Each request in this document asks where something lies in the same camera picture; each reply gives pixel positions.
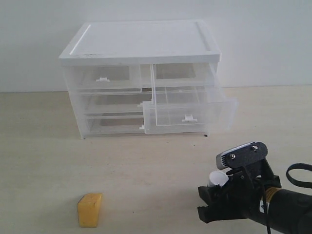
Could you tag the white plastic drawer cabinet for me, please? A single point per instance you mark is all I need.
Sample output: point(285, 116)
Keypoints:
point(141, 43)

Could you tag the clear middle wide drawer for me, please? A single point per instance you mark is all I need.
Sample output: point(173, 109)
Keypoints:
point(120, 103)

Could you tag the clear bottom wide drawer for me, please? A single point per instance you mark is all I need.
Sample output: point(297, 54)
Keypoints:
point(107, 125)

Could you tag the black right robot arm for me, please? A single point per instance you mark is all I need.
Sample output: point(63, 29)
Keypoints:
point(288, 212)

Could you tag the clear wide drawer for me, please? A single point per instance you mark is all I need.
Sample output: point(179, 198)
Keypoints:
point(120, 103)
point(107, 125)

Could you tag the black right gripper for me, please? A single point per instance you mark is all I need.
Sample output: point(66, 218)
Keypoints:
point(251, 185)

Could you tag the white bottle teal label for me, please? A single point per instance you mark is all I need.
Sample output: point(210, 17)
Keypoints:
point(217, 178)

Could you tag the yellow cheese wedge sponge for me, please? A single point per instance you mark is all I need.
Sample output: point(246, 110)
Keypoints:
point(88, 210)

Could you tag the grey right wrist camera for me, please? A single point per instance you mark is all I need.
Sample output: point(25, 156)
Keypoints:
point(241, 156)

